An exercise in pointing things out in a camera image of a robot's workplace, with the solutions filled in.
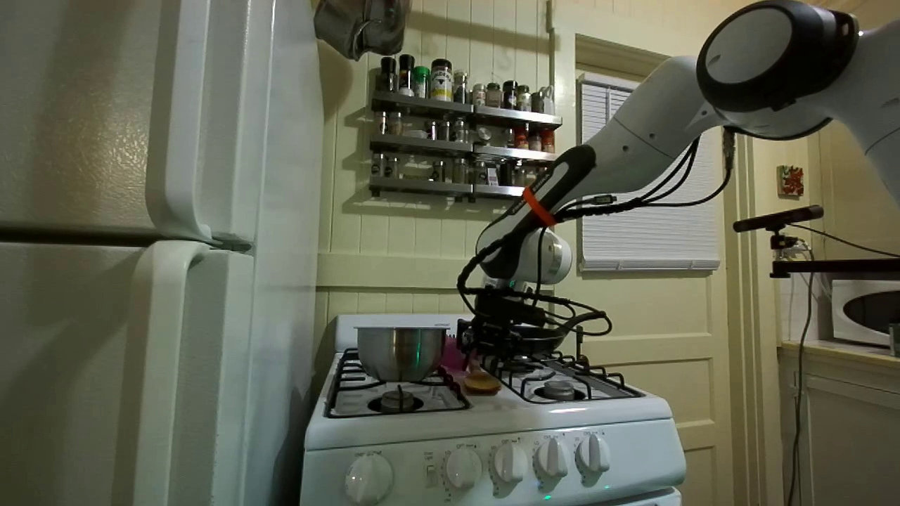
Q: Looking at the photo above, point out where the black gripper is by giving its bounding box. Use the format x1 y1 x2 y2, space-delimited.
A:
474 286 551 331

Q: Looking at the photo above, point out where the wooden cooking spoon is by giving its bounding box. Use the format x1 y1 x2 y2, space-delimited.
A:
464 369 503 396

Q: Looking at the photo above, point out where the black frying pan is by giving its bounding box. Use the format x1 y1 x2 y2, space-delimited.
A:
461 312 613 361

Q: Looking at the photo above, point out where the pink plastic cup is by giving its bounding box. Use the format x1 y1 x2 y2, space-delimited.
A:
440 334 474 379

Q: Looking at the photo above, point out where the steel mixing bowl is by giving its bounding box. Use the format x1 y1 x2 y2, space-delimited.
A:
356 324 451 383

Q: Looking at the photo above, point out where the black burner grate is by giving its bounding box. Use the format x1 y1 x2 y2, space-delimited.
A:
477 349 648 407
325 347 474 423

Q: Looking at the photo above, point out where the white gas stove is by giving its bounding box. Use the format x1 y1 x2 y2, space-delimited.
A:
299 312 689 506

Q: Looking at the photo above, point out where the white stove knob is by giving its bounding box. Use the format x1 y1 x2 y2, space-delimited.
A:
491 439 532 489
340 449 398 506
532 435 574 480
443 441 487 493
574 431 616 477

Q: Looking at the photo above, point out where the white window blind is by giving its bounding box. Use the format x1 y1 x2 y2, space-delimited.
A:
578 73 723 275

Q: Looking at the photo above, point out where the cream panelled door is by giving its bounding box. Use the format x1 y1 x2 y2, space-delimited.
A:
569 33 754 506

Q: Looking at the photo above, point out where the white label spice jar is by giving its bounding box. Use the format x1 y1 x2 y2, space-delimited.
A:
429 57 456 105

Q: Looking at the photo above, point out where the dark spice jar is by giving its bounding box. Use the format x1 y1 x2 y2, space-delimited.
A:
398 51 418 98
377 54 399 95

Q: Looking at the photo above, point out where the white microwave oven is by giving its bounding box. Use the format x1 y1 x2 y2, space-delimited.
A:
828 275 900 351

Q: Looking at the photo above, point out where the cream counter cabinet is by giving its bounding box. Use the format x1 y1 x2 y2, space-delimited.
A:
778 341 900 506

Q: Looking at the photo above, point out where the white refrigerator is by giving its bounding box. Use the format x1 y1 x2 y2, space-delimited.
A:
0 0 328 506

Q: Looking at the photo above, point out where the orange cable tie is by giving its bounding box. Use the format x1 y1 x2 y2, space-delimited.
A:
520 185 564 227

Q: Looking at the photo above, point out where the metal wall spice rack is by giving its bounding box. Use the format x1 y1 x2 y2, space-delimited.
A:
367 91 565 208

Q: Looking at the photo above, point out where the black stereo camera bar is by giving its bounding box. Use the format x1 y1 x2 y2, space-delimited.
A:
731 203 828 237

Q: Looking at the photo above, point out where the hanging black cable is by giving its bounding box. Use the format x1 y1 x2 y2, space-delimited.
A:
783 237 823 506

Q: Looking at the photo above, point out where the red wall decoration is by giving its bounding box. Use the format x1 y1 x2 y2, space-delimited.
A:
778 163 809 200

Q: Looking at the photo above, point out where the black camera stand bar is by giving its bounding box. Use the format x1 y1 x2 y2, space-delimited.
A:
769 254 900 282

